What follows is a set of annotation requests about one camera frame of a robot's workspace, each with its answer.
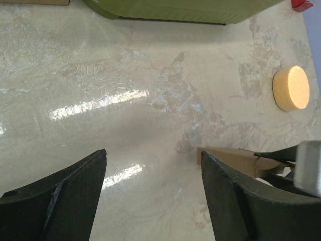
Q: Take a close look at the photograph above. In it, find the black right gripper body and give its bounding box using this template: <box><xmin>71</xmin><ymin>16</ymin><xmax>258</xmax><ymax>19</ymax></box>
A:
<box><xmin>260</xmin><ymin>174</ymin><xmax>320</xmax><ymax>201</ymax></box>

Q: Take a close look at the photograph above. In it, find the red white toothpaste box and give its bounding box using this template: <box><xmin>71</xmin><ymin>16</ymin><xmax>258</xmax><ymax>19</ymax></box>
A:
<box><xmin>291</xmin><ymin>0</ymin><xmax>314</xmax><ymax>13</ymax></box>

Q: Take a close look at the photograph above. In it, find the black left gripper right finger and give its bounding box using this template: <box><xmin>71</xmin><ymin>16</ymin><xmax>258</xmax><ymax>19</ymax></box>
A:
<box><xmin>201</xmin><ymin>151</ymin><xmax>320</xmax><ymax>240</ymax></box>

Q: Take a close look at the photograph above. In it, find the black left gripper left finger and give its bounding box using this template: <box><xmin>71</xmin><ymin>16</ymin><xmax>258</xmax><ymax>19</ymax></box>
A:
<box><xmin>1</xmin><ymin>149</ymin><xmax>107</xmax><ymax>240</ymax></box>

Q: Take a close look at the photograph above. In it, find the olive green plastic bin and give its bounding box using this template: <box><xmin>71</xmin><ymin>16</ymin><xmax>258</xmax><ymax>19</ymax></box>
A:
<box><xmin>85</xmin><ymin>0</ymin><xmax>281</xmax><ymax>25</ymax></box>

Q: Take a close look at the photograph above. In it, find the large closed cardboard box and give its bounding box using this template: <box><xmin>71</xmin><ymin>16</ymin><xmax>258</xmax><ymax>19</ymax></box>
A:
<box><xmin>0</xmin><ymin>0</ymin><xmax>70</xmax><ymax>6</ymax></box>

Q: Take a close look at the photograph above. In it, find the brown cardboard box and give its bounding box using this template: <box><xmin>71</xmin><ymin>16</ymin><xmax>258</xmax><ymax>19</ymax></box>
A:
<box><xmin>197</xmin><ymin>147</ymin><xmax>288</xmax><ymax>178</ymax></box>

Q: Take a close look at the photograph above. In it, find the round yellow sponge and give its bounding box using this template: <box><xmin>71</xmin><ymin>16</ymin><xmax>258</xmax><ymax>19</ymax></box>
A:
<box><xmin>272</xmin><ymin>66</ymin><xmax>310</xmax><ymax>112</ymax></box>

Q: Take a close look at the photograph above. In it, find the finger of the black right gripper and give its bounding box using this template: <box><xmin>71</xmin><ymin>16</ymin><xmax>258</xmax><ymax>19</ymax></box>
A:
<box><xmin>253</xmin><ymin>145</ymin><xmax>298</xmax><ymax>162</ymax></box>

